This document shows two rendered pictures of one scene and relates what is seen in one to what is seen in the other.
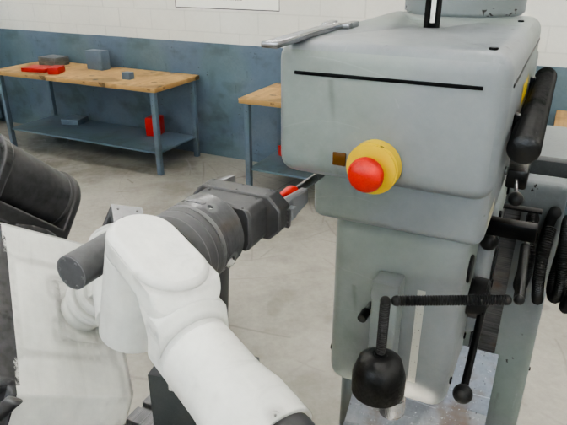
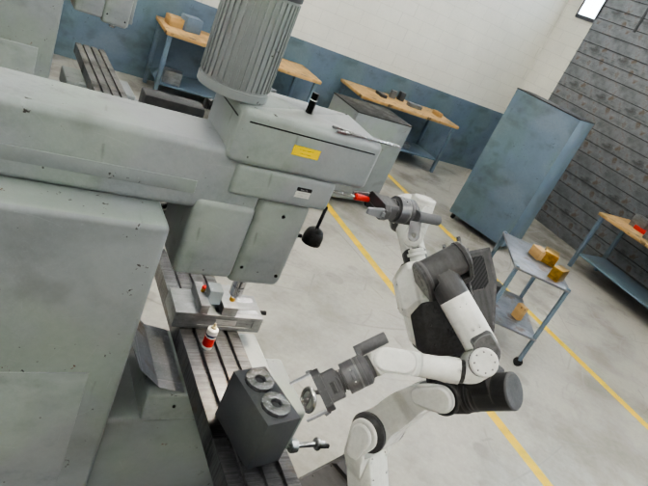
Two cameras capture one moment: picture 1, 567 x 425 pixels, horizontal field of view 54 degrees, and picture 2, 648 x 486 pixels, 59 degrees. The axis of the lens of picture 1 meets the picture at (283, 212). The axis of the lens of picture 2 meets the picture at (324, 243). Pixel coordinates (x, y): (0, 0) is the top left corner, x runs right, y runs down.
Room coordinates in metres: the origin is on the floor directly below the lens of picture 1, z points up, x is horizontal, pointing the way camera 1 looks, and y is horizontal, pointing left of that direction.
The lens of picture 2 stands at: (2.20, 0.78, 2.28)
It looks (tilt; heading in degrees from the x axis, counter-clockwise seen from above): 24 degrees down; 208
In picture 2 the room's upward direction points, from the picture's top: 25 degrees clockwise
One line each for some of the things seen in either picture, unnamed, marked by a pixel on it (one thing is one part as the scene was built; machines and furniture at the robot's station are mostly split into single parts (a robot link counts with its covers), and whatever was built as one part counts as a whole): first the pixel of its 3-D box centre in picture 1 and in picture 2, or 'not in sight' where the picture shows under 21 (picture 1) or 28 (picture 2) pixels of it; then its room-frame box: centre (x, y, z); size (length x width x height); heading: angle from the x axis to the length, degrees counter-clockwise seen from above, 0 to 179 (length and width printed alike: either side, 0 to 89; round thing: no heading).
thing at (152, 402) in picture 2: not in sight; (202, 372); (0.81, -0.20, 0.83); 0.50 x 0.35 x 0.12; 154
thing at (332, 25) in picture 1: (312, 32); (367, 137); (0.71, -0.04, 1.89); 0.24 x 0.04 x 0.01; 156
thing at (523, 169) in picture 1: (513, 180); not in sight; (0.81, -0.35, 1.66); 0.12 x 0.04 x 0.04; 154
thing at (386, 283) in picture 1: (384, 336); not in sight; (0.71, -0.15, 1.44); 0.04 x 0.04 x 0.21; 64
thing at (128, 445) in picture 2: not in sight; (182, 438); (0.79, -0.19, 0.47); 0.81 x 0.32 x 0.60; 154
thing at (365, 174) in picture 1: (367, 173); not in sight; (0.58, -0.09, 1.76); 0.04 x 0.03 x 0.04; 64
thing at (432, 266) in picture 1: (405, 287); (259, 229); (0.81, -0.20, 1.47); 0.21 x 0.19 x 0.32; 64
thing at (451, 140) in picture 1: (427, 82); (294, 134); (0.82, -0.21, 1.81); 0.47 x 0.26 x 0.16; 154
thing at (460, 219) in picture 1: (423, 162); (271, 171); (0.84, -0.22, 1.68); 0.34 x 0.24 x 0.10; 154
